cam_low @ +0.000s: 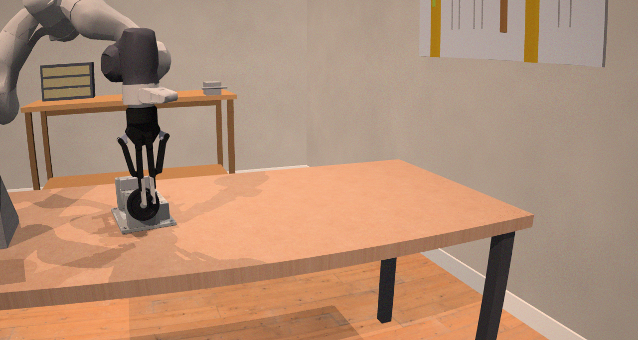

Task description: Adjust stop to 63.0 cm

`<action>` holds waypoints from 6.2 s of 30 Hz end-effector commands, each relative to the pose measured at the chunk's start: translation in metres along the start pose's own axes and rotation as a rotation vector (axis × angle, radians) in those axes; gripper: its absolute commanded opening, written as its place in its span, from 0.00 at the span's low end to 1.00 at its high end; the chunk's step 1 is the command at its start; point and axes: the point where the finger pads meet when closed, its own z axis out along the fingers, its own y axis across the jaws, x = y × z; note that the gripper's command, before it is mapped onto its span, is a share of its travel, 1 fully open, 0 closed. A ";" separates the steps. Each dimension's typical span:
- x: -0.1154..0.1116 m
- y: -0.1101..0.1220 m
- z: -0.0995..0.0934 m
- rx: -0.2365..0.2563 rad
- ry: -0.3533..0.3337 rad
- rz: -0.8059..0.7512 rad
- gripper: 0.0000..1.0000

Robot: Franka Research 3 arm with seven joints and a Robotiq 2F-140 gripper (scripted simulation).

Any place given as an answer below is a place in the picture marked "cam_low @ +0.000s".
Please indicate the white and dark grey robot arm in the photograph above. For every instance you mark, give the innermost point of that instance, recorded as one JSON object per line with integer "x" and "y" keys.
{"x": 136, "y": 59}

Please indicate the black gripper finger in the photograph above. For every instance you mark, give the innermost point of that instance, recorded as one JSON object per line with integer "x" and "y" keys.
{"x": 163, "y": 136}
{"x": 139, "y": 161}

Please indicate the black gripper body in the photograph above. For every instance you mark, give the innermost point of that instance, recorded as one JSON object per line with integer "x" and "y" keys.
{"x": 142, "y": 120}

